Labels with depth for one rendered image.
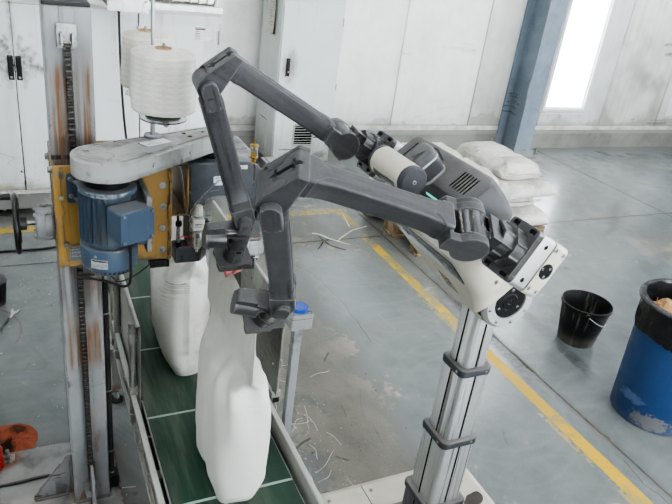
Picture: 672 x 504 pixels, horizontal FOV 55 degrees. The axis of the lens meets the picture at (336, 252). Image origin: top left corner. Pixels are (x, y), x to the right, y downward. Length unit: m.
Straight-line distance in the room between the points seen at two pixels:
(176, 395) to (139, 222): 0.98
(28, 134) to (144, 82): 3.08
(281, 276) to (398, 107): 5.74
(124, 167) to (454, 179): 0.82
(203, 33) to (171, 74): 3.06
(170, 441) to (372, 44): 5.05
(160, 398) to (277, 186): 1.57
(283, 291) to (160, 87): 0.62
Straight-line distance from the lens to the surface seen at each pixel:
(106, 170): 1.74
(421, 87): 7.12
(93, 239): 1.85
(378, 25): 6.72
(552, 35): 7.50
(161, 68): 1.71
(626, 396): 3.62
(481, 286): 1.54
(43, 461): 2.91
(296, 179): 1.09
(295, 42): 5.73
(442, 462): 2.09
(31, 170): 4.85
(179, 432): 2.42
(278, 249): 1.29
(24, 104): 4.71
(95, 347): 2.31
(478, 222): 1.26
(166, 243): 2.09
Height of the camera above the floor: 2.00
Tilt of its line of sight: 26 degrees down
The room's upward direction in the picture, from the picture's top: 8 degrees clockwise
